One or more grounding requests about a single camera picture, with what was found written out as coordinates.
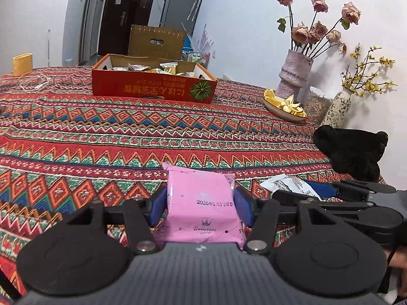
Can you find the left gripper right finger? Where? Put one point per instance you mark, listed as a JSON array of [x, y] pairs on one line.
[[261, 216]]

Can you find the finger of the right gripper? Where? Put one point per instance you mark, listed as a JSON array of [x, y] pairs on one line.
[[364, 186], [323, 189]]

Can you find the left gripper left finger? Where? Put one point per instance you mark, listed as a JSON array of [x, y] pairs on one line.
[[140, 216]]

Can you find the white snack packet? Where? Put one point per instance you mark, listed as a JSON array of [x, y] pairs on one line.
[[289, 183]]

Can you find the pink snack packet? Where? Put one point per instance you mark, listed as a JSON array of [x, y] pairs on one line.
[[200, 208]]

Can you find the silver foil snack packet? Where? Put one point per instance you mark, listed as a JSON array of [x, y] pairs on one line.
[[138, 68]]

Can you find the orange white chips packet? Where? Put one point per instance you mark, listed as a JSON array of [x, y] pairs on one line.
[[169, 67]]

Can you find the black plush toy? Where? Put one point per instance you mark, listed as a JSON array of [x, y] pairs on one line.
[[352, 151]]

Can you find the floral white small vase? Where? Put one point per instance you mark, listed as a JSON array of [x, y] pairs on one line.
[[339, 107]]

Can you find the jar of seeds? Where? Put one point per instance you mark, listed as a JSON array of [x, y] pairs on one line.
[[316, 104]]

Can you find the plate of orange peels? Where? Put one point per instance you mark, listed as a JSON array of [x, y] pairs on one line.
[[285, 108]]

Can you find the patterned red tablecloth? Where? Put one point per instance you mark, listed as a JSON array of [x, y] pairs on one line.
[[62, 147]]

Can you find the yellow flower branches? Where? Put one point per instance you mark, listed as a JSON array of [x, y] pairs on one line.
[[367, 73]]

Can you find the pink textured vase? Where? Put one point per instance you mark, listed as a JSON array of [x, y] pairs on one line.
[[294, 74]]

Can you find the red cardboard snack box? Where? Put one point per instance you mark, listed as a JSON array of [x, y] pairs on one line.
[[192, 83]]

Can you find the dried pink roses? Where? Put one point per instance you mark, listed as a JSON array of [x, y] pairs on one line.
[[315, 38]]

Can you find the cluttered storage rack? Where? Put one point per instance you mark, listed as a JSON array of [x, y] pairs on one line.
[[196, 57]]

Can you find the brown wooden chair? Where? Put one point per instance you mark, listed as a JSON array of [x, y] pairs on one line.
[[156, 42]]

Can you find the yellow round cup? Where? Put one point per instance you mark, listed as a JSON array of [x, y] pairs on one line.
[[22, 64]]

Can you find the grey refrigerator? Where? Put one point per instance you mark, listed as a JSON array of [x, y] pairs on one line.
[[180, 15]]

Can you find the dark brown door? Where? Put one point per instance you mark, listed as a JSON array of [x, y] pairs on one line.
[[117, 20]]

